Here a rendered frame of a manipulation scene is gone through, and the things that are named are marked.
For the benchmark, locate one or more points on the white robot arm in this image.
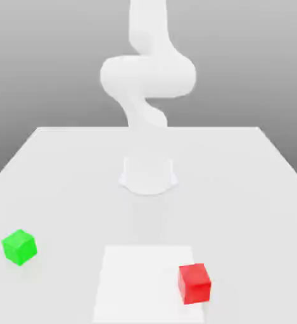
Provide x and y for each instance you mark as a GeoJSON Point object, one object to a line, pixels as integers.
{"type": "Point", "coordinates": [148, 76]}

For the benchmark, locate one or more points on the small red cube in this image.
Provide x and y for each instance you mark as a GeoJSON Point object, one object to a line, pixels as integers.
{"type": "Point", "coordinates": [195, 283]}

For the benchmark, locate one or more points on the small green cube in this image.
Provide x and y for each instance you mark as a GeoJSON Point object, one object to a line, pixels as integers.
{"type": "Point", "coordinates": [19, 247]}

